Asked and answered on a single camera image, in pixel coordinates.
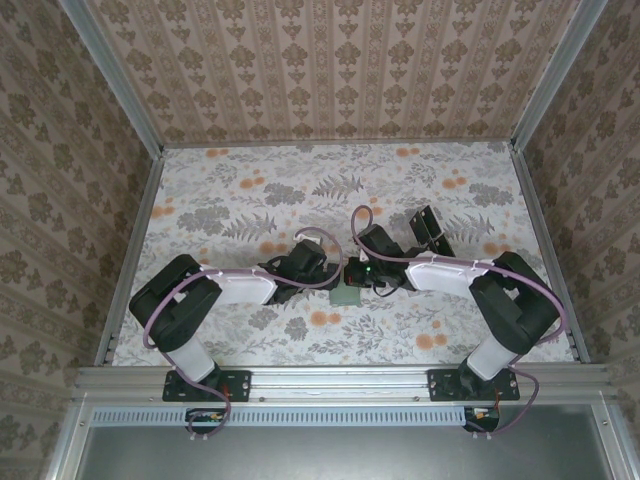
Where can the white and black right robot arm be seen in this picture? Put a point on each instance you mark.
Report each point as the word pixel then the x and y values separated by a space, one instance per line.
pixel 440 277

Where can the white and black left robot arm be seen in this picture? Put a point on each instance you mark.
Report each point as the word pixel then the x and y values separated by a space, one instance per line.
pixel 240 287

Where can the clear acrylic card stand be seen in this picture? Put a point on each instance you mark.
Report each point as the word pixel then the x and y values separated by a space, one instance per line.
pixel 429 236

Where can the black credit card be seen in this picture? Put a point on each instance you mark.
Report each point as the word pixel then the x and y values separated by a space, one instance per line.
pixel 420 225
pixel 440 247
pixel 431 217

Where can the grey metal plate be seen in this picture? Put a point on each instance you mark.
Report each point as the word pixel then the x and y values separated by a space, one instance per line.
pixel 350 455

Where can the aluminium mounting rail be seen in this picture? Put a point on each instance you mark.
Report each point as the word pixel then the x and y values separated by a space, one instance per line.
pixel 340 380

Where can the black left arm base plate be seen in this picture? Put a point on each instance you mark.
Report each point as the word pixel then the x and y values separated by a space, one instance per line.
pixel 240 385

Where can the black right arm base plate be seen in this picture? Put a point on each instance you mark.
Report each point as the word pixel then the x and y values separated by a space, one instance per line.
pixel 442 385

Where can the aluminium table side rail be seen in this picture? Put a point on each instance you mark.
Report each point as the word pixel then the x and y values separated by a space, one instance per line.
pixel 132 260
pixel 548 250

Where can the aluminium frame post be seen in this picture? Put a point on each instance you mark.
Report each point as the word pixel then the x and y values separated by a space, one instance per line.
pixel 556 75
pixel 117 75

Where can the aluminium frame bar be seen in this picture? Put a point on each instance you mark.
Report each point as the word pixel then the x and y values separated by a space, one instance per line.
pixel 612 440
pixel 65 450

